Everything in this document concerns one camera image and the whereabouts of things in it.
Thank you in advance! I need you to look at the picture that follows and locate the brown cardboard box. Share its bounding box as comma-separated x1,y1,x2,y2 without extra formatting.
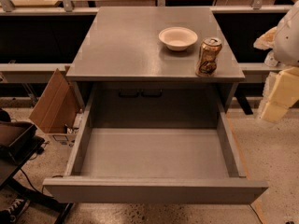
29,69,81,146

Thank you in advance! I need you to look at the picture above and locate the open grey top drawer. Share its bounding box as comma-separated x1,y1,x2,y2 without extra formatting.
42,83,269,205

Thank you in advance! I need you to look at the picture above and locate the black cart with tray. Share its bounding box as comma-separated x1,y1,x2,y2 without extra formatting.
0,109,72,224

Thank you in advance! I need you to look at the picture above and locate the clear sanitizer bottle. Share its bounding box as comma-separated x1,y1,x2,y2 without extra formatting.
264,50,278,67

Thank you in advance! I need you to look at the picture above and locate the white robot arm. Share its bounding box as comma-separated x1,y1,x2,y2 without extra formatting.
253,1,299,125

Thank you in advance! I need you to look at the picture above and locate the orange soda can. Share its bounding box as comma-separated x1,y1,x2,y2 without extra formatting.
195,37,222,77

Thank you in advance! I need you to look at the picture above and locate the black floor cable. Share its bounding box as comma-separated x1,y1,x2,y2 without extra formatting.
19,168,43,194

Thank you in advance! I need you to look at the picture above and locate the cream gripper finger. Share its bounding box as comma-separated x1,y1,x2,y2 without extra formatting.
260,67,299,123
253,27,277,50

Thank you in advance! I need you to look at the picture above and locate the white paper bowl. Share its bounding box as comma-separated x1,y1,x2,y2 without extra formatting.
159,27,198,51

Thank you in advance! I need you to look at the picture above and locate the grey metal cabinet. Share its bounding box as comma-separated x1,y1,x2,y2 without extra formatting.
67,7,244,128

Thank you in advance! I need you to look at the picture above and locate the black sneaker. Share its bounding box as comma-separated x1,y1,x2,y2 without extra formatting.
0,198,30,224

